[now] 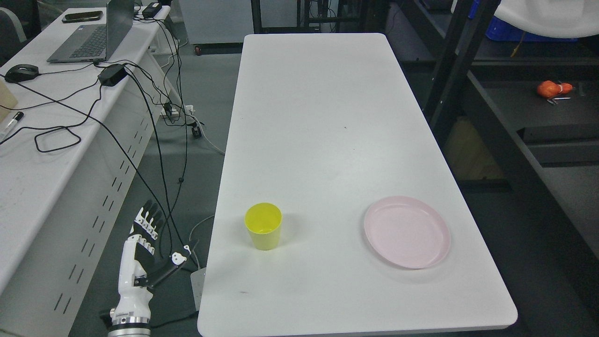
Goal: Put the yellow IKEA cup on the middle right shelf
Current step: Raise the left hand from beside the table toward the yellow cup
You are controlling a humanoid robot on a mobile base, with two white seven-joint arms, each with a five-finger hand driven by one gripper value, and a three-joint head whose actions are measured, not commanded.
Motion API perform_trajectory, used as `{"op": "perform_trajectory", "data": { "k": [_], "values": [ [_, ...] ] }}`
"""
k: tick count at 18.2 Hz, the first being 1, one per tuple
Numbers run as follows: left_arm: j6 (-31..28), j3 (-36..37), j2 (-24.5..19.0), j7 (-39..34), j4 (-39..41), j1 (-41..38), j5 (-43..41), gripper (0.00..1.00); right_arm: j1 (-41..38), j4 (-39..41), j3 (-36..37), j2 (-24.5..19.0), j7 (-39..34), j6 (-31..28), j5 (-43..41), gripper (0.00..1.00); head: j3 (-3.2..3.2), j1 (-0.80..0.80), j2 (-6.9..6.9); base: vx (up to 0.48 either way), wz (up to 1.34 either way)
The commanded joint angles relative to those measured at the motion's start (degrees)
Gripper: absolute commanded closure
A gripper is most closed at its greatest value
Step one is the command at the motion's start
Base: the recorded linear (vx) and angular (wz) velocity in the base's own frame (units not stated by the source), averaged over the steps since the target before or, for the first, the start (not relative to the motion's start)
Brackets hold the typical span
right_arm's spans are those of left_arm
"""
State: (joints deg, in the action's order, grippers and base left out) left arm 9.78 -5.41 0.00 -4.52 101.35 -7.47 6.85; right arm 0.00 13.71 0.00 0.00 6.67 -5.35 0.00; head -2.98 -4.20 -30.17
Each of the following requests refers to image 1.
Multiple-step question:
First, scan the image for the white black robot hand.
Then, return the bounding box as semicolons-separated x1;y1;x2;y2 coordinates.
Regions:
110;200;191;328

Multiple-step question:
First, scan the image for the yellow plastic cup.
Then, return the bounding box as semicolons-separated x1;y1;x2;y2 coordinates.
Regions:
244;203;283;251

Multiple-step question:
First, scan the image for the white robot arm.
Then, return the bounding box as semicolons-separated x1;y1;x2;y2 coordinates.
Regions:
107;316;151;337

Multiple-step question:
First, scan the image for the dark metal shelf rack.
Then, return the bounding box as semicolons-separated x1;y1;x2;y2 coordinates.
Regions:
387;0;599;312

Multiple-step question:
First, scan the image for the orange toy on shelf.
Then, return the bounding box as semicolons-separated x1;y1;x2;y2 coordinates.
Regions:
536;81;574;99

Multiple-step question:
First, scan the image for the white power strip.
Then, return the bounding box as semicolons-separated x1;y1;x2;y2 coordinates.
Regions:
190;267;207;312

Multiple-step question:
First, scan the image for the white side desk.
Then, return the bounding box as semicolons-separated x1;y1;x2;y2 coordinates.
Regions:
0;19;175;337

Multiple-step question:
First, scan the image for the black power adapter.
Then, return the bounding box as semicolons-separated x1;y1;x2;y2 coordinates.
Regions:
97;64;127;87

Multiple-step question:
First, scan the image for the black white marker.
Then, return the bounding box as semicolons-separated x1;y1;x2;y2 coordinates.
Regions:
0;111;24;141

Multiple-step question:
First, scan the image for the wooden box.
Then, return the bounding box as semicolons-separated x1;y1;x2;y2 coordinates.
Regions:
0;79;18;122

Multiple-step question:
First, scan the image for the grey laptop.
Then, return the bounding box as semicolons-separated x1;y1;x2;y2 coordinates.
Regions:
47;0;135;63

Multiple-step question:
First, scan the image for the black computer mouse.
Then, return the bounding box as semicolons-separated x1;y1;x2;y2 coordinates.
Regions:
5;64;40;83

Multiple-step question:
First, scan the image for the white table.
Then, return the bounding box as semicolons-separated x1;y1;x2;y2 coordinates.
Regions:
197;33;518;337

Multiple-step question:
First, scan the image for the black smartphone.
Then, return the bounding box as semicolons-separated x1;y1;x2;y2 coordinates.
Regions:
62;10;103;23

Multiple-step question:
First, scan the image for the pink plastic plate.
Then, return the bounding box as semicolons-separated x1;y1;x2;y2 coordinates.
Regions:
363;196;452;270

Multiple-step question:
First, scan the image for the blue plastic crate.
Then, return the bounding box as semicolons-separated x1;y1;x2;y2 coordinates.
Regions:
485;15;578;43

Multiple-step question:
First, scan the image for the black cable loop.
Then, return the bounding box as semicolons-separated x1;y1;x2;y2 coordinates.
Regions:
0;80;103;154

